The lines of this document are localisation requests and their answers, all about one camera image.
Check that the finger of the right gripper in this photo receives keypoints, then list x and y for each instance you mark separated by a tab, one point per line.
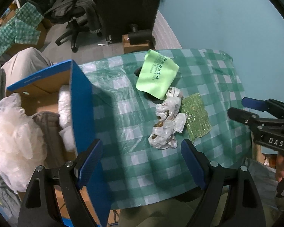
260	105
244	117

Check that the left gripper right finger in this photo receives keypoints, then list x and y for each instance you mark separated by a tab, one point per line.
243	205

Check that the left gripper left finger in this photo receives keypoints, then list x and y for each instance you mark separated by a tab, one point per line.
40	206

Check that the grey knitted sock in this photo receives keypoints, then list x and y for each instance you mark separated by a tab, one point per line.
49	124

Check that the white mesh bath pouf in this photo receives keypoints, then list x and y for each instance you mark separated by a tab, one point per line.
22	147

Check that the small white soft bundle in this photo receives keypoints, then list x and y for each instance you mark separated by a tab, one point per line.
68	138

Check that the white wrapped soft bundle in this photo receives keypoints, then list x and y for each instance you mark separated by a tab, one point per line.
64	106

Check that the person's right hand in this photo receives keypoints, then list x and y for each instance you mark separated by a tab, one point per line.
279	174

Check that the green sparkly sponge cloth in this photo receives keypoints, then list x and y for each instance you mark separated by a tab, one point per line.
197	122

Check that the crumpled white patterned bag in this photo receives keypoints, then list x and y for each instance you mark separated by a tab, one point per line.
170	121

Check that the blue cardboard box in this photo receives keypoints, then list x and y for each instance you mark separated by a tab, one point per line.
39	92

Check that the green checkered plastic tablecloth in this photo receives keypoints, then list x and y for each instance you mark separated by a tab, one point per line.
142	159

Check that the light green printed cloth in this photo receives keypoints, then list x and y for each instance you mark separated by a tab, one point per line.
157	74

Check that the beige bed sheet mattress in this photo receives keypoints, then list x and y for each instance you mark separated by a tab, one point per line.
23	64

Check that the black cylinder on box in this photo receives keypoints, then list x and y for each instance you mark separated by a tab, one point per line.
136	36

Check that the small brown cardboard box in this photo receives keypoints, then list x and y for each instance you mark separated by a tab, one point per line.
128	48

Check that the green checkered cloth on box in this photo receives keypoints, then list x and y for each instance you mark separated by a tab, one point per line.
21	28

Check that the large black cabinet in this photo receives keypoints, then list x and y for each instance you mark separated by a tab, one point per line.
118	16

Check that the black office chair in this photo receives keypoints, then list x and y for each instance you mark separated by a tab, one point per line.
80	16

